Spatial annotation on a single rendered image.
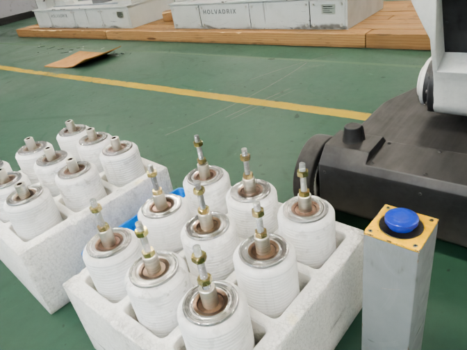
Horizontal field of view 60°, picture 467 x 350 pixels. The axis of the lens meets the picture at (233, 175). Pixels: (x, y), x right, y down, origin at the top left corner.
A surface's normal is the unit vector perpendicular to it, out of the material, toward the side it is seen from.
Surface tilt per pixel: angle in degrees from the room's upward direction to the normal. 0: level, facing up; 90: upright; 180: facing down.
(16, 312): 0
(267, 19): 90
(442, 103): 109
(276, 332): 0
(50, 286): 90
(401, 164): 0
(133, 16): 90
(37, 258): 90
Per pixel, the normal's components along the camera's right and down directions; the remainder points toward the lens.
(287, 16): -0.61, 0.48
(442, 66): -0.43, -0.49
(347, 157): -0.54, -0.25
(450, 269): -0.15, -0.85
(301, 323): 0.75, 0.23
